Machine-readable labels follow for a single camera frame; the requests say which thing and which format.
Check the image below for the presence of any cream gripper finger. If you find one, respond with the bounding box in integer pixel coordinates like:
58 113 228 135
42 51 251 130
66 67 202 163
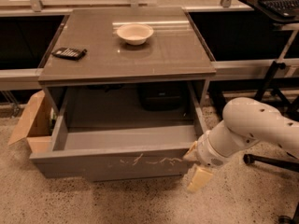
187 165 213 193
183 141 198 162

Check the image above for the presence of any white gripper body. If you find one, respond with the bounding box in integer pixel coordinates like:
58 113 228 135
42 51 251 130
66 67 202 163
196 131 230 169

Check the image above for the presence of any grey top drawer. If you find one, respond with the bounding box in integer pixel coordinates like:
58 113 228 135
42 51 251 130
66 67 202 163
30 82 206 182

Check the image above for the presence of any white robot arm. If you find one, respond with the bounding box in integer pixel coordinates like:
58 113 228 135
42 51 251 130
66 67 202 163
183 97 299 192

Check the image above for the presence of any grey cabinet with glass top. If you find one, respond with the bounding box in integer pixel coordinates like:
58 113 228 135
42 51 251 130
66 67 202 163
39 7 215 117

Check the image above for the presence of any black bag under cabinet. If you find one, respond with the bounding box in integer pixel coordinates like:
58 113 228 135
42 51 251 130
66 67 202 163
137 82 186 111

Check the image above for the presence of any black office chair base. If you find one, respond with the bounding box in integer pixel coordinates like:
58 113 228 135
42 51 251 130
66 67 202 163
243 154 299 224

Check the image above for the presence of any white bowl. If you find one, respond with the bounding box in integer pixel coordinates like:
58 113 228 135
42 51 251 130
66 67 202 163
117 23 154 46

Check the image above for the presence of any black calculator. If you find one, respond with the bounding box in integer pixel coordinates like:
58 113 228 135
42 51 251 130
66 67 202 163
51 48 87 61

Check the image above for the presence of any open cardboard box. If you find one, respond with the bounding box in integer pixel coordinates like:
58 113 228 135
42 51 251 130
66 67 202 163
8 91 51 154

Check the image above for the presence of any black laptop stand table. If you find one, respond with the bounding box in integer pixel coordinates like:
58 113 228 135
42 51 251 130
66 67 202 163
237 0 299 110

